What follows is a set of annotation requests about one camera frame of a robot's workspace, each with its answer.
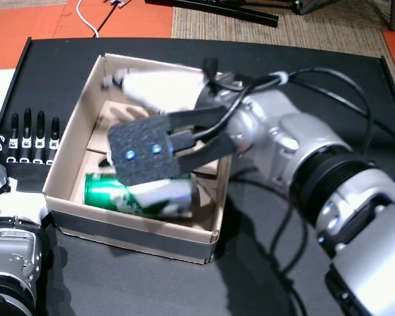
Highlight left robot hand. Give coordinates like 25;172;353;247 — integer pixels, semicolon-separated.
0;107;62;228

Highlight green soda can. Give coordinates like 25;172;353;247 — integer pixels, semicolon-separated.
83;172;198;221

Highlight cardboard paper box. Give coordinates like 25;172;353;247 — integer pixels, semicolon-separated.
41;53;233;266

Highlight black stand bar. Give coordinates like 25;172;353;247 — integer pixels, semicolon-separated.
144;0;280;29

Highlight beige woven rug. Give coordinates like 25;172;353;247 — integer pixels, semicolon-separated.
171;0;395;85

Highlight black tripod legs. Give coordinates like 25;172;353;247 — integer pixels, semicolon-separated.
292;0;395;33

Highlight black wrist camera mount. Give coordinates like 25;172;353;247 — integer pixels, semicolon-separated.
107;104;237;191

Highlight white floor cable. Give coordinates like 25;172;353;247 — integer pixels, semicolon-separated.
76;0;100;38

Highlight black floor cable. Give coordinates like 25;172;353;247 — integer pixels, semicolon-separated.
96;3;118;34

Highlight black lower arm cable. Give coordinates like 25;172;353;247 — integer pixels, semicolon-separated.
269;203;309;316

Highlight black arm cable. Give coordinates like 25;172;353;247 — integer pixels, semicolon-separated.
269;203;309;316
169;57;395;187

